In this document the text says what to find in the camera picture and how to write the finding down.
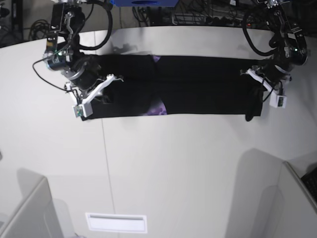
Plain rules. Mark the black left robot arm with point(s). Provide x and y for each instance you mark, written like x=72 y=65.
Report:
x=288 y=43

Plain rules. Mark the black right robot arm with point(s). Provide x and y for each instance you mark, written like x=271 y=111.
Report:
x=65 y=54

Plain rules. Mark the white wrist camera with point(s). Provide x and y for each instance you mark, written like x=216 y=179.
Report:
x=277 y=101
x=83 y=110

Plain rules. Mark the grey left partition panel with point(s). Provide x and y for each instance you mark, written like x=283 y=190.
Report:
x=35 y=215

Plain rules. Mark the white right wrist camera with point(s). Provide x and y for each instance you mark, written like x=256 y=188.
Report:
x=83 y=110

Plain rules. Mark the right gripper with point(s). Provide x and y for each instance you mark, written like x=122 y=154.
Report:
x=84 y=75

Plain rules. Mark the blue box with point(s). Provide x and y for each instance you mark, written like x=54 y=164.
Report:
x=150 y=3

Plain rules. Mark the grey partition panel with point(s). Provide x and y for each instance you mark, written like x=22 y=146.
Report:
x=35 y=215
x=270 y=200

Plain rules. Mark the black keyboard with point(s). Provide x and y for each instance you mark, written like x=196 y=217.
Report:
x=310 y=182

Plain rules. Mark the grey right partition panel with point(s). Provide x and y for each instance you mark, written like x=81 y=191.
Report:
x=270 y=200

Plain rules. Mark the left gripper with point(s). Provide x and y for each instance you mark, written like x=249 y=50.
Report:
x=270 y=76

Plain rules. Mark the black T-shirt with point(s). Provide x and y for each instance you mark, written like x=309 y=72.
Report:
x=169 y=85

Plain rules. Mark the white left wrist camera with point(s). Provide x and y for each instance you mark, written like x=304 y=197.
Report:
x=277 y=101

